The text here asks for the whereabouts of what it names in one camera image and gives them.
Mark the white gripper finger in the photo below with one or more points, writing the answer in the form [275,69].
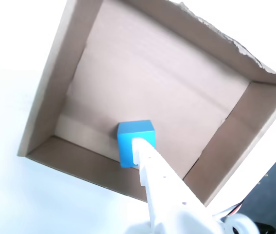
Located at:
[167,195]

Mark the blue cube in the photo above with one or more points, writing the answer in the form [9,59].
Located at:
[126,143]

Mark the brown cardboard box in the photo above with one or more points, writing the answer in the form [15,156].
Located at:
[164,73]

